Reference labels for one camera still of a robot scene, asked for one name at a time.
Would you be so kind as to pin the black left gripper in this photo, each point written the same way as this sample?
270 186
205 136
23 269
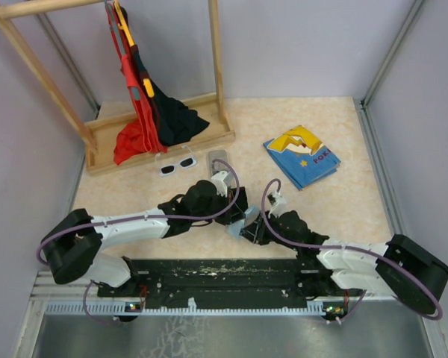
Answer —
233 216

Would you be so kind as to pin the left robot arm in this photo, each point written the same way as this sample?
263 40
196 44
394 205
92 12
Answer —
73 249

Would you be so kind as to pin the grey glasses case green lining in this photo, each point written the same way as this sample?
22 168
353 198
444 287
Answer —
215 161

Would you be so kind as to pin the yellow clothes hanger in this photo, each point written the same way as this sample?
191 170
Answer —
141 69

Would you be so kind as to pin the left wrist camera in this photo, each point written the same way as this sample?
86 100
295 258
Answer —
222 180

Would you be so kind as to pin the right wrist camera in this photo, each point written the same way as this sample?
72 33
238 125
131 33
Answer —
277 203

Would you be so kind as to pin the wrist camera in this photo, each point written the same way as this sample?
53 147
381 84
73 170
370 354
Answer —
222 180
277 203

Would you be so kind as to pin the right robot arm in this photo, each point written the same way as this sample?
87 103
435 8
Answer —
400 268

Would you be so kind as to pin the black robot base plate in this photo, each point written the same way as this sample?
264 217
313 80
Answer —
226 284

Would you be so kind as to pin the white sunglasses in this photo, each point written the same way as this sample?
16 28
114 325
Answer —
185 162

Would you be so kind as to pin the wooden clothes rack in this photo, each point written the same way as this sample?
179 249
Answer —
99 136

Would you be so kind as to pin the black glasses case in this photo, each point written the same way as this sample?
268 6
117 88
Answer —
238 197

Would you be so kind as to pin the light blue lens cloth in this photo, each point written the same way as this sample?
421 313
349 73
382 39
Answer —
237 229

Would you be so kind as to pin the red hanging garment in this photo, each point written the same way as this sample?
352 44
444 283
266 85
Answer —
140 135

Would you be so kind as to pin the grey red clothes hanger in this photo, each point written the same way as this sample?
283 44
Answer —
123 42

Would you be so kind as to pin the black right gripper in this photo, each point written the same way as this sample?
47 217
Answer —
256 233

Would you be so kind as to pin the black hanging garment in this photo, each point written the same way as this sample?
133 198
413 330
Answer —
175 122

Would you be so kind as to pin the blue yellow folded cloth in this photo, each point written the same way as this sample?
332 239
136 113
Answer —
302 156

